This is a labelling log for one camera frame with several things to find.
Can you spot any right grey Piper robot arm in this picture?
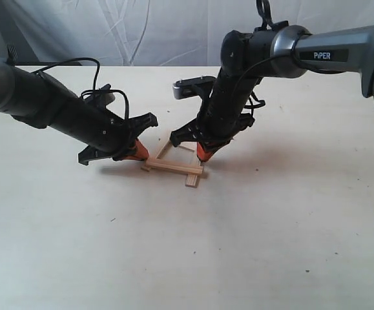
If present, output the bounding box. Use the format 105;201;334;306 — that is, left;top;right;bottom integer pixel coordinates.
170;22;374;162

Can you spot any white backdrop cloth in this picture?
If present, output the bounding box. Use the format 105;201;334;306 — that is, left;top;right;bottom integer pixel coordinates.
0;0;374;68

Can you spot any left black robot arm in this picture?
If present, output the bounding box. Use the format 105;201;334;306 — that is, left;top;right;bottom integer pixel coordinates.
0;60;158;165

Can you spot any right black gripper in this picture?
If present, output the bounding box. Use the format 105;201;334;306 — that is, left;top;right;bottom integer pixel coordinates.
170;70;255;163

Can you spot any plain wood strip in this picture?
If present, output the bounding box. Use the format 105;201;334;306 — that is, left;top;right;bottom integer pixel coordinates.
141;140;171;172

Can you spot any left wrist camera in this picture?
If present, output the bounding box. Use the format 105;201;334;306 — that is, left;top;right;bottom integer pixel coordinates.
80;84;116;110

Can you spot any wood strip with two magnets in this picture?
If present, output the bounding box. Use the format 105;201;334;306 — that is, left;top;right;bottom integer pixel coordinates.
164;138;196;152

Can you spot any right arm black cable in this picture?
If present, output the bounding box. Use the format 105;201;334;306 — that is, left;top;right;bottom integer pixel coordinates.
255;0;289;32

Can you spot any grainy wood strip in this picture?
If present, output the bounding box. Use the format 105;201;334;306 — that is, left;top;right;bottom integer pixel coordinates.
184;151;203;189

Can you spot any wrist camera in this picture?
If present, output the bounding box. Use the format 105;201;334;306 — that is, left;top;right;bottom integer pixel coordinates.
80;84;116;110
172;76;216;100

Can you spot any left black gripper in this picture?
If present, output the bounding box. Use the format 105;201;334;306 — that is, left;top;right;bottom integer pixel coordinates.
49;98;158;165

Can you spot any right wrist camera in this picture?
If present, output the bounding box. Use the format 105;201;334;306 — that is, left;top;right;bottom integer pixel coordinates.
172;76;216;100

